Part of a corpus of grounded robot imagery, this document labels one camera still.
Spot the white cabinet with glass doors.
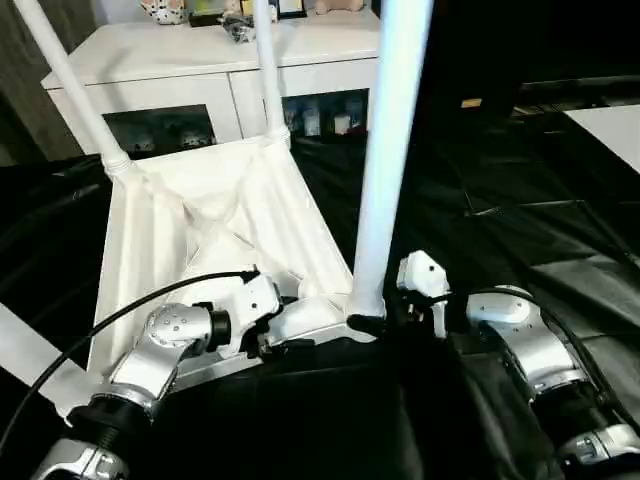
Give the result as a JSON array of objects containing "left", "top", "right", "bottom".
[{"left": 41, "top": 9, "right": 382, "bottom": 157}]

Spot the white plastic table leg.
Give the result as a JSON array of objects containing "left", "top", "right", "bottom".
[
  {"left": 251, "top": 0, "right": 293, "bottom": 147},
  {"left": 12, "top": 0, "right": 135, "bottom": 177},
  {"left": 0, "top": 301, "right": 97, "bottom": 420},
  {"left": 346, "top": 0, "right": 436, "bottom": 322}
]

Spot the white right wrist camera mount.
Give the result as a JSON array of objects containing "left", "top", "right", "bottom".
[{"left": 396, "top": 250, "right": 452, "bottom": 347}]

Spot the pink plush item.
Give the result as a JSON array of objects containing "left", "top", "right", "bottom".
[{"left": 313, "top": 0, "right": 367, "bottom": 15}]

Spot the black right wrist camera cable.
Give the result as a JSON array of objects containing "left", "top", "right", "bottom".
[{"left": 433, "top": 285, "right": 640, "bottom": 427}]

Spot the black left wrist camera cable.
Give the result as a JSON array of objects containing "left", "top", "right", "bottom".
[{"left": 0, "top": 270, "right": 260, "bottom": 447}]

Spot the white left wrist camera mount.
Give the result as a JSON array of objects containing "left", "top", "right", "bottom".
[{"left": 218, "top": 269, "right": 282, "bottom": 360}]

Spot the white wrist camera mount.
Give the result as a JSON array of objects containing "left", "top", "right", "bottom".
[
  {"left": 396, "top": 250, "right": 452, "bottom": 347},
  {"left": 218, "top": 269, "right": 282, "bottom": 360}
]

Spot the floral patterned pot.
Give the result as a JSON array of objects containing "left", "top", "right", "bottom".
[{"left": 141, "top": 0, "right": 187, "bottom": 26}]

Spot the white plastic table top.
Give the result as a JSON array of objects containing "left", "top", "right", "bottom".
[{"left": 85, "top": 133, "right": 390, "bottom": 397}]

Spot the black work mat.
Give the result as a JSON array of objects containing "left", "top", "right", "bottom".
[{"left": 0, "top": 113, "right": 640, "bottom": 480}]

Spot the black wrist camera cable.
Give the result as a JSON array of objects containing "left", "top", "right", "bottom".
[
  {"left": 0, "top": 270, "right": 260, "bottom": 447},
  {"left": 433, "top": 285, "right": 640, "bottom": 427}
]

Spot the grey curtain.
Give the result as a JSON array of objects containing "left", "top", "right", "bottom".
[{"left": 0, "top": 0, "right": 101, "bottom": 167}]

